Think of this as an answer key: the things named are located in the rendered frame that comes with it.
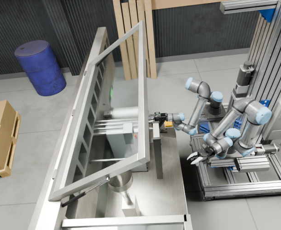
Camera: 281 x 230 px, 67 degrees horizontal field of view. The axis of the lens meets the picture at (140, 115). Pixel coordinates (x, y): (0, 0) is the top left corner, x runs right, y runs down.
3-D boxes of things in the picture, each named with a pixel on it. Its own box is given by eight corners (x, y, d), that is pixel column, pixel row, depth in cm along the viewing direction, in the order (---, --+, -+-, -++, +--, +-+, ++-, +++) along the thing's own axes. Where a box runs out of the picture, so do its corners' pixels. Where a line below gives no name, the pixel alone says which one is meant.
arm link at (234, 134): (231, 133, 200) (233, 124, 190) (241, 143, 191) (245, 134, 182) (221, 139, 197) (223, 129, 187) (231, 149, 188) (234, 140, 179)
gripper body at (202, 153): (203, 165, 153) (216, 157, 156) (203, 157, 148) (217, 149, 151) (196, 158, 159) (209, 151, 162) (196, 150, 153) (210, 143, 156)
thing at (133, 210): (143, 226, 154) (132, 191, 114) (124, 226, 155) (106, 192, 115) (143, 206, 164) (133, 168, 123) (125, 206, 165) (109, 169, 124)
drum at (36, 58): (69, 76, 459) (53, 37, 395) (63, 95, 417) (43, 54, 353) (41, 80, 462) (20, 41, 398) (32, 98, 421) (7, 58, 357)
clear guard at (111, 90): (142, 155, 74) (141, 154, 73) (55, 195, 96) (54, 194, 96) (141, 25, 147) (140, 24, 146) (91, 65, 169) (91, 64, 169)
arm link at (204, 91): (217, 86, 189) (195, 136, 199) (205, 82, 195) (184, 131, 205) (214, 85, 180) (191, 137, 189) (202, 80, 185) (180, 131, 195)
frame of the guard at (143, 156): (158, 170, 73) (145, 161, 69) (60, 209, 98) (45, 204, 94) (148, 26, 152) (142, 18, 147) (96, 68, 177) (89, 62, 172)
